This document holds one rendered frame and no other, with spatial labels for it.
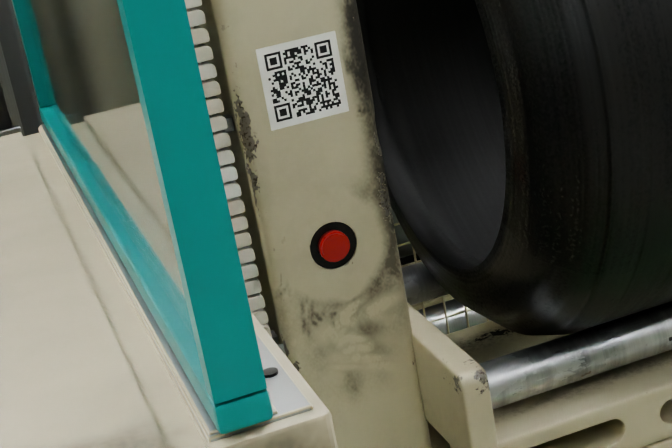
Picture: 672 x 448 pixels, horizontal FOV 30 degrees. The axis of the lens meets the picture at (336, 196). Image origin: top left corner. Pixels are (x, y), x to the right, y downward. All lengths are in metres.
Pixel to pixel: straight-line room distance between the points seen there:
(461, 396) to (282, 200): 0.24
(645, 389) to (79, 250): 0.73
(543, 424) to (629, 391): 0.10
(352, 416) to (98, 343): 0.73
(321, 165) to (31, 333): 0.63
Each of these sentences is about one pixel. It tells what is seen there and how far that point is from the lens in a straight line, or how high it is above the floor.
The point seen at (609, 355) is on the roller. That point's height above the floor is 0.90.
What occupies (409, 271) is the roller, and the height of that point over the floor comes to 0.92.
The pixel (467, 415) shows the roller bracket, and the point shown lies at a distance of 1.15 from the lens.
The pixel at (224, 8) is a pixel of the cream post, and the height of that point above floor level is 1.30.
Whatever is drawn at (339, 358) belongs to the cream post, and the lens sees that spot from 1.21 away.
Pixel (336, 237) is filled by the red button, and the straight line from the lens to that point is 1.16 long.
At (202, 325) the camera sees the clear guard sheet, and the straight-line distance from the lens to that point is 0.41.
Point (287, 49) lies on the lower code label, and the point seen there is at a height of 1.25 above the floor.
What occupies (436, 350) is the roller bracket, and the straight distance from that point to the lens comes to 1.19.
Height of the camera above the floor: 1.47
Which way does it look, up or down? 18 degrees down
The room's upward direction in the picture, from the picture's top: 10 degrees counter-clockwise
